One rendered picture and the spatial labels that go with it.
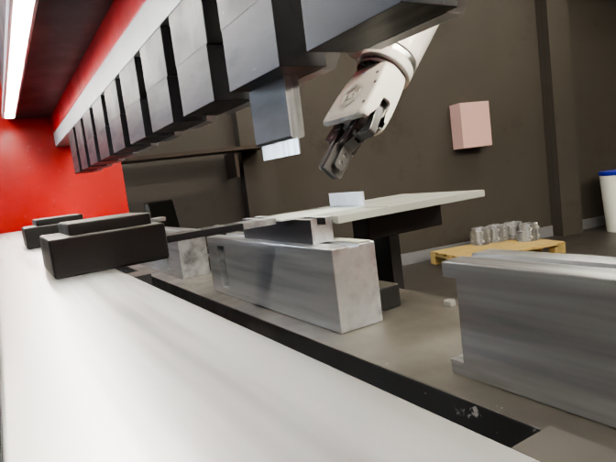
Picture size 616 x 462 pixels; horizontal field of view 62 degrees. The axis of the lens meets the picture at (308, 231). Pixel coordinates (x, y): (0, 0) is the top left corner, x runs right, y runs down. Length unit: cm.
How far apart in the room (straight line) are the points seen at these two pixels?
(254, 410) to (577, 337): 26
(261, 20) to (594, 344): 47
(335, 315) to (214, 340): 35
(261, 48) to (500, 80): 577
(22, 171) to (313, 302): 227
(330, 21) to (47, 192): 235
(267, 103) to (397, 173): 481
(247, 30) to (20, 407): 53
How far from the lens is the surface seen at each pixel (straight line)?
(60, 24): 144
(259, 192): 474
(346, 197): 74
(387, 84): 74
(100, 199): 279
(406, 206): 69
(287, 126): 65
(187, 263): 109
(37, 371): 25
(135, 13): 114
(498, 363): 42
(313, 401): 16
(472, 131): 579
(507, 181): 629
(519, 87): 650
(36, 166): 277
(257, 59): 65
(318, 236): 62
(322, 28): 53
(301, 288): 63
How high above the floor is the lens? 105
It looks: 6 degrees down
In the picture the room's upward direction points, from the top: 7 degrees counter-clockwise
